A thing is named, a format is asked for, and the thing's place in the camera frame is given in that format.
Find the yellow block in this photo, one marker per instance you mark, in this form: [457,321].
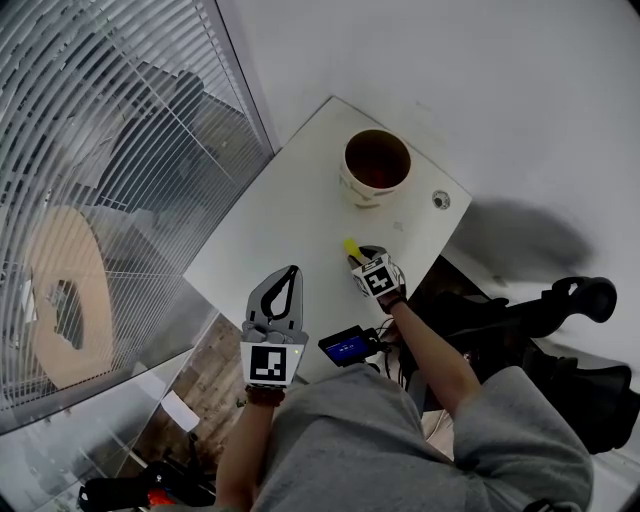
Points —
[350,246]

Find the black small screen device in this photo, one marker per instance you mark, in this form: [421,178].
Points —
[345,347]

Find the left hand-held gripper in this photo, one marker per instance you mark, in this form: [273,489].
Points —
[267,362]

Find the person's left forearm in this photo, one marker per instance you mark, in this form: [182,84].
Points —
[245,460]

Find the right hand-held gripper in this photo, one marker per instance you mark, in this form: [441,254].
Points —
[377,280]

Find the person's right forearm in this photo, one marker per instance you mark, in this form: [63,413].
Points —
[435,365]

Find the black office chair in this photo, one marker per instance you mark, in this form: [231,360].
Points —
[560,380]

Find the person's grey shirt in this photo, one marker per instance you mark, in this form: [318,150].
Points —
[360,450]

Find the white window blinds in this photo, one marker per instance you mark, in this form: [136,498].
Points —
[75,150]

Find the cream patterned paper bucket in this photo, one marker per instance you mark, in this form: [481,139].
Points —
[357,195]

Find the white paper sheet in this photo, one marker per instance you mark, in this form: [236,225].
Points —
[180,411]

